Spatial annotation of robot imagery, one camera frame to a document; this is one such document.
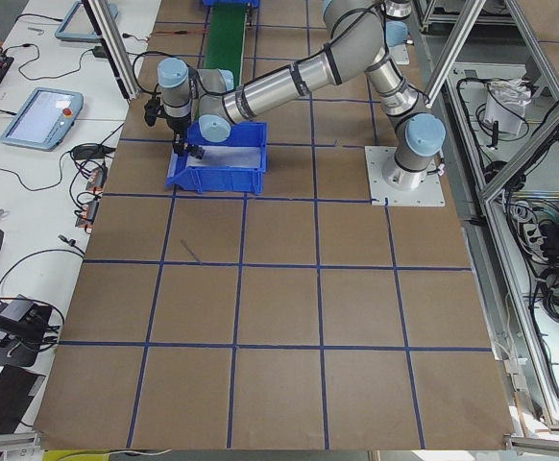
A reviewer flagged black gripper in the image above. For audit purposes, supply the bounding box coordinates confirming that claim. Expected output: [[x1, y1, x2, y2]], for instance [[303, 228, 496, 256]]
[[166, 115, 188, 155]]

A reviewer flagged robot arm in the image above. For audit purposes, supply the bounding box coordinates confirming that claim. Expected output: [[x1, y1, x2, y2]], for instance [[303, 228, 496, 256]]
[[145, 1, 446, 190], [382, 0, 412, 47]]

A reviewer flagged red push button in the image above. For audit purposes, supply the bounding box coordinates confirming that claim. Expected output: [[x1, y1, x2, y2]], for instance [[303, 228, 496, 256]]
[[186, 144, 206, 159]]

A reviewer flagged white foam pad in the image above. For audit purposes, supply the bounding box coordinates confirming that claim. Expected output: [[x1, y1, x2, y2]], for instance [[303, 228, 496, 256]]
[[186, 145, 262, 168]]

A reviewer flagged blue left plastic bin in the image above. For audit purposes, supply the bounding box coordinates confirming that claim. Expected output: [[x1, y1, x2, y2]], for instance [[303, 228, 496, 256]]
[[165, 122, 267, 194]]

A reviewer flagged blue plastic bin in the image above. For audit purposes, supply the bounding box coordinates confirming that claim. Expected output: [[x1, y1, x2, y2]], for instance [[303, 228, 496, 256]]
[[202, 0, 260, 8], [165, 122, 267, 194]]

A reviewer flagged green conveyor belt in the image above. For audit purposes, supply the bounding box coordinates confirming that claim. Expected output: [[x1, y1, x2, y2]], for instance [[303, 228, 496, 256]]
[[204, 4, 247, 86]]

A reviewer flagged black power adapter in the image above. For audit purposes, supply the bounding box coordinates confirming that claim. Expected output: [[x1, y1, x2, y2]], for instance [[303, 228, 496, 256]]
[[92, 45, 108, 59]]

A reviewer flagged near teach pendant tablet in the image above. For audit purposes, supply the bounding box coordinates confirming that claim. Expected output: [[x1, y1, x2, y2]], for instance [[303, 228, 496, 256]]
[[0, 87, 84, 151]]

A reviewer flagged teach pendant tablet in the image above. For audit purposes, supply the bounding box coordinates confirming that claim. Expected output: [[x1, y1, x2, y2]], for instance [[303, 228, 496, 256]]
[[0, 87, 84, 151], [54, 1, 100, 43]]

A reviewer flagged far teach pendant tablet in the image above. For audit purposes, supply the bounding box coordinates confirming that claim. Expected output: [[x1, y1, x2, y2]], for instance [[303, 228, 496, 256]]
[[54, 1, 100, 43]]

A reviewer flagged blue right plastic bin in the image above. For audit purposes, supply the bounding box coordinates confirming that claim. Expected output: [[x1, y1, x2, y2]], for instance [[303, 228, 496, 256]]
[[202, 0, 260, 8]]

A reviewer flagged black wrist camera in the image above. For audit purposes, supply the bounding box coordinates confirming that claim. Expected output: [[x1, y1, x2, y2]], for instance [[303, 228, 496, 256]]
[[144, 97, 161, 127]]

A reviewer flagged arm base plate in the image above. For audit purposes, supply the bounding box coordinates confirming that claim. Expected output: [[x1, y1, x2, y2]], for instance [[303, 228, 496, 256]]
[[389, 43, 410, 65], [364, 146, 446, 207]]

